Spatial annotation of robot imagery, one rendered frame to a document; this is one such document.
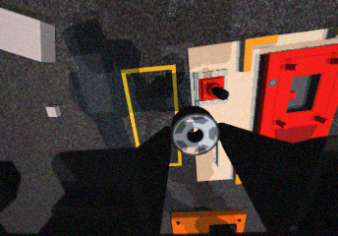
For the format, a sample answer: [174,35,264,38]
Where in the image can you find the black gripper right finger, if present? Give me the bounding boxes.
[218,122,338,232]

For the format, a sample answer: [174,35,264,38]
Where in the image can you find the yellow rectangular outline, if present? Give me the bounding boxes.
[121,65,182,166]

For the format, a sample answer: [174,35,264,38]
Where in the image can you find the grey and black wheel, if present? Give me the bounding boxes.
[171,106,220,155]

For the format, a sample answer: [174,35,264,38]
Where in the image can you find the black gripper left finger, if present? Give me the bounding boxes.
[52,126,171,234]

